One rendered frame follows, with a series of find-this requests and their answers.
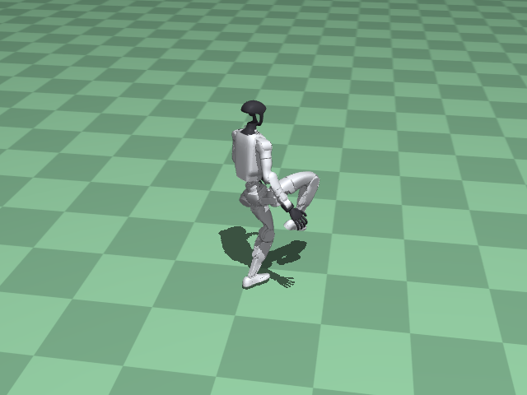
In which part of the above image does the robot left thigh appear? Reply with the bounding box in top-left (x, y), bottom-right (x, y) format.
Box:
top-left (239, 192), bottom-right (274, 242)

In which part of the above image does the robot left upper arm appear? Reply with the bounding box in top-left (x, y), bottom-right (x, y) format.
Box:
top-left (232, 128), bottom-right (242, 163)

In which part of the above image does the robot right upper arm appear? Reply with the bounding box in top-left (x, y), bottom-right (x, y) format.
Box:
top-left (256, 137), bottom-right (274, 184)

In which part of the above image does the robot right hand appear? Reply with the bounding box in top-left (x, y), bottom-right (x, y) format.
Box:
top-left (281, 204), bottom-right (308, 230)

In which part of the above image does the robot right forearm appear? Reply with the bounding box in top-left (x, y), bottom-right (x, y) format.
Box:
top-left (268, 173), bottom-right (291, 209)

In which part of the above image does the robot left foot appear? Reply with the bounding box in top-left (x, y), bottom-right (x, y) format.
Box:
top-left (242, 273), bottom-right (270, 287)

